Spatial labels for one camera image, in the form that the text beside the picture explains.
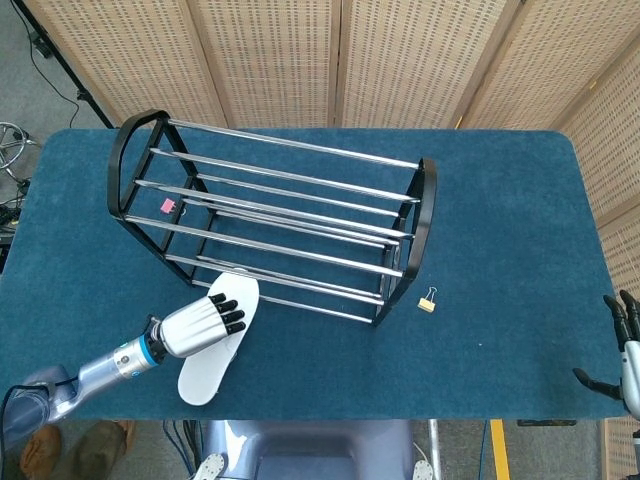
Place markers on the yellow binder clip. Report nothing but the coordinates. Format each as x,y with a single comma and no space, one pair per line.
426,305

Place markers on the black chrome shoe rack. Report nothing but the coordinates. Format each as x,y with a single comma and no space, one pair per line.
429,210

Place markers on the black tripod stand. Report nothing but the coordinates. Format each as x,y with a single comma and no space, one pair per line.
82,95

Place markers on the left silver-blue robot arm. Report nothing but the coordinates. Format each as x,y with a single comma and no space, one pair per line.
100,370

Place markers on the silver table leg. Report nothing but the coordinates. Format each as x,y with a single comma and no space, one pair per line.
434,445

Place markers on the chrome chair base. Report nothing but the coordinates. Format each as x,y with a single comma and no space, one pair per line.
10,131

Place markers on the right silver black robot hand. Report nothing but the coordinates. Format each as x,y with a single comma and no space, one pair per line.
632,370

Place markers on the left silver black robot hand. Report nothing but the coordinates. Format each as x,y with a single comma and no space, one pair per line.
195,325

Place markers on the blue carpet table cover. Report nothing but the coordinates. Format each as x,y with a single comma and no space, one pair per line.
500,225

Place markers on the grey-blue robot torso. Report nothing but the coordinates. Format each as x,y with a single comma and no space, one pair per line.
325,450

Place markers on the wicker folding screen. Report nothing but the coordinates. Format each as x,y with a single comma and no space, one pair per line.
275,60

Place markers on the white slipper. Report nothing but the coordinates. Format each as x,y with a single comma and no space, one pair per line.
205,375

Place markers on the pink binder clip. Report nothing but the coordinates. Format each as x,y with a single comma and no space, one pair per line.
166,205

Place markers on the black table foot bar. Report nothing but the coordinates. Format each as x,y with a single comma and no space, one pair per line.
545,422

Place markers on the white oval robot pad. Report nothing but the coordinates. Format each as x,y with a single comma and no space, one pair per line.
211,467
423,471

